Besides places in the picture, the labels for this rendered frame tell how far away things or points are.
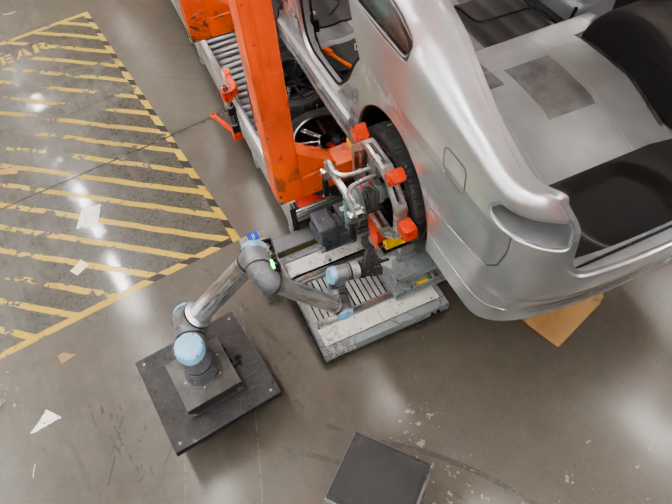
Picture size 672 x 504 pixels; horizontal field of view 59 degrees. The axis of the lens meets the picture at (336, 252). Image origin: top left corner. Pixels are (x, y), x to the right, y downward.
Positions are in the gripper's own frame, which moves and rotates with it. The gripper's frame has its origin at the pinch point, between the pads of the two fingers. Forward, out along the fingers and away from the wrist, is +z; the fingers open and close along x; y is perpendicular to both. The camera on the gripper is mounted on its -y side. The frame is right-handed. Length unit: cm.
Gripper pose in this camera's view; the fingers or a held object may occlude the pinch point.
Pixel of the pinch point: (393, 256)
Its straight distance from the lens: 316.5
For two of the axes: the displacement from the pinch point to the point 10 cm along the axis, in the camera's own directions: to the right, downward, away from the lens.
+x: 2.8, 1.2, -9.5
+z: 9.4, -2.2, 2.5
